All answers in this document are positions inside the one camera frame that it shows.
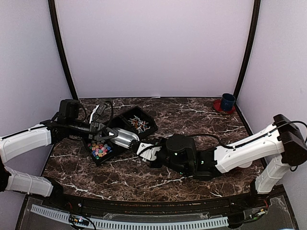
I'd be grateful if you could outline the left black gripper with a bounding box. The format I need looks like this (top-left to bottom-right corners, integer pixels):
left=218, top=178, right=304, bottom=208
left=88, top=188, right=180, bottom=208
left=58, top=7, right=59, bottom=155
left=67, top=119, right=118, bottom=141

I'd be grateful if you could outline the metal scoop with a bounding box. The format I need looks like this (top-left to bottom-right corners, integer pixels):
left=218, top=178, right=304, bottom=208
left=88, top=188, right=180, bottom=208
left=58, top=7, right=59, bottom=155
left=108, top=128, right=140, bottom=149

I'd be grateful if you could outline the black three-compartment candy tray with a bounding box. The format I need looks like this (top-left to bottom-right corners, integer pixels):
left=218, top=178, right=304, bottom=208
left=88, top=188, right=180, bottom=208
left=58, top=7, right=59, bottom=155
left=82, top=106, right=158, bottom=166

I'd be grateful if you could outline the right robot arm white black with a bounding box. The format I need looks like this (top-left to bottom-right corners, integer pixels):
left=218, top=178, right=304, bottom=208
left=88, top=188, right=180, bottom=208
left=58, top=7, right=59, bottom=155
left=129, top=114, right=307, bottom=208

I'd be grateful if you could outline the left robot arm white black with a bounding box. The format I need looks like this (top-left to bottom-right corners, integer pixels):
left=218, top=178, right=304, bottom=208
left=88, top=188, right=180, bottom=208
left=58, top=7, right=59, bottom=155
left=0, top=99, right=114, bottom=209

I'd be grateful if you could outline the star candies pile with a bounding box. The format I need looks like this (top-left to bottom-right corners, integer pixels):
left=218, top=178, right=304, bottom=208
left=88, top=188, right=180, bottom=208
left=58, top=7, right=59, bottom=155
left=87, top=142, right=113, bottom=160

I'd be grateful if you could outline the stick candies pile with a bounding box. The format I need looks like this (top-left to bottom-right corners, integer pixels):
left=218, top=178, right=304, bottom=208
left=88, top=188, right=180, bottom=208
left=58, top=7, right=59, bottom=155
left=128, top=115, right=151, bottom=134

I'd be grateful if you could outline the left circuit board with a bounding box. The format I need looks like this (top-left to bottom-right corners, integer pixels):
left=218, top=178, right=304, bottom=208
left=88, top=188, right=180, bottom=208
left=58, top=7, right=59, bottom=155
left=68, top=215, right=90, bottom=227

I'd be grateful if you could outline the circuit board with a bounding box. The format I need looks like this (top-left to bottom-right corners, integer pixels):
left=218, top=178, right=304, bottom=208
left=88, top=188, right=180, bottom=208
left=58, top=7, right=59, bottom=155
left=68, top=215, right=90, bottom=227
left=249, top=208, right=268, bottom=219

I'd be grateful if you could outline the red plate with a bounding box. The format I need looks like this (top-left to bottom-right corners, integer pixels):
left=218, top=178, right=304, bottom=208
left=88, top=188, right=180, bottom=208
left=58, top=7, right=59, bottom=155
left=213, top=99, right=236, bottom=115

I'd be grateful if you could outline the blue mug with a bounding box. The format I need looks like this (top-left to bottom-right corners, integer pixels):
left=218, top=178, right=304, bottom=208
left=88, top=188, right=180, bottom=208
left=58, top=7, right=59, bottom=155
left=220, top=93, right=236, bottom=112

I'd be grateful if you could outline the orange white bowl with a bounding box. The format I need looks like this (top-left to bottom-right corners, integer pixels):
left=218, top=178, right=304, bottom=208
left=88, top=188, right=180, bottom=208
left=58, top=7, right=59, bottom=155
left=238, top=161, right=253, bottom=169

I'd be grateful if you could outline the right circuit board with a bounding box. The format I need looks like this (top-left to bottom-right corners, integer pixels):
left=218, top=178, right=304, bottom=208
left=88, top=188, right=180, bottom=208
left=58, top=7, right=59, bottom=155
left=249, top=208, right=268, bottom=219

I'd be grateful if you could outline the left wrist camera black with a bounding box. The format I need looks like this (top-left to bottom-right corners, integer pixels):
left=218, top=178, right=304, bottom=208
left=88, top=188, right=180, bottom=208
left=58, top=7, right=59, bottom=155
left=59, top=99, right=80, bottom=119

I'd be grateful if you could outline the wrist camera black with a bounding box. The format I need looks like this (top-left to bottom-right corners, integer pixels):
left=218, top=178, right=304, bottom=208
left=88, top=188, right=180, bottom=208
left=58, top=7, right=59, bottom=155
left=166, top=134, right=196, bottom=164
left=59, top=99, right=80, bottom=119

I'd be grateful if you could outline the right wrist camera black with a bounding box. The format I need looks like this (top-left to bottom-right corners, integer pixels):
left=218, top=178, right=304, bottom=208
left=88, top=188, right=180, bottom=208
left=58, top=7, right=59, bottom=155
left=166, top=134, right=196, bottom=164

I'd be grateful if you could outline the black front table rail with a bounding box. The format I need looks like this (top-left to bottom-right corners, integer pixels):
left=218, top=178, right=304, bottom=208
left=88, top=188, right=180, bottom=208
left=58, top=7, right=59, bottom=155
left=43, top=174, right=285, bottom=214

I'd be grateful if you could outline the white slotted cable duct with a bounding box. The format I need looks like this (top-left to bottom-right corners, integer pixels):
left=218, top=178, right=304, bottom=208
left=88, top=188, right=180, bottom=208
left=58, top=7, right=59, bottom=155
left=30, top=205, right=229, bottom=230

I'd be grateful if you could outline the left black frame post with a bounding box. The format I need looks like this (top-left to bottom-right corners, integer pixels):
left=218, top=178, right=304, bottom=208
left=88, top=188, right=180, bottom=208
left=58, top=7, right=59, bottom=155
left=48, top=0, right=79, bottom=100

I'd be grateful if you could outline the black frame post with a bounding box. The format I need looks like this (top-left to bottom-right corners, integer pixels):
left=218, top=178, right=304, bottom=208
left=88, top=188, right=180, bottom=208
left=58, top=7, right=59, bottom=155
left=233, top=0, right=261, bottom=98
left=48, top=0, right=79, bottom=100

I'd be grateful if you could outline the right black frame post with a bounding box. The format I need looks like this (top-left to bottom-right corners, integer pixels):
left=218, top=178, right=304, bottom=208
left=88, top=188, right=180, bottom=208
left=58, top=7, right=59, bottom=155
left=233, top=0, right=261, bottom=98

